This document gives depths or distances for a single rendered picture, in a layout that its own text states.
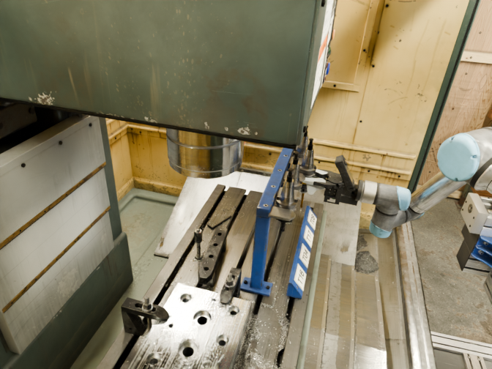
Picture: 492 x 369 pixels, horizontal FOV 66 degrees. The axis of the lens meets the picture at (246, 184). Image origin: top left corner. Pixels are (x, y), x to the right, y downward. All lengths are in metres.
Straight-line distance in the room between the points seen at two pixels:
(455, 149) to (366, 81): 0.74
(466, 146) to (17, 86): 0.99
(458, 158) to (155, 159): 1.56
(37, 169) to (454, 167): 1.04
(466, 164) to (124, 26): 0.83
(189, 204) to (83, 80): 1.28
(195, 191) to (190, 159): 1.22
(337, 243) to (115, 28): 1.39
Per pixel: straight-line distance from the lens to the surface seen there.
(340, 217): 1.86
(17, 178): 1.01
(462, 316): 2.80
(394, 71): 1.74
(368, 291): 1.65
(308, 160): 1.27
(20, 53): 0.79
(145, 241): 1.97
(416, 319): 1.49
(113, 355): 1.17
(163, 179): 2.21
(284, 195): 1.09
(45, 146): 1.06
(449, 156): 1.11
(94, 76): 0.71
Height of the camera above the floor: 1.84
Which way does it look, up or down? 32 degrees down
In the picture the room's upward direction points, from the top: 4 degrees clockwise
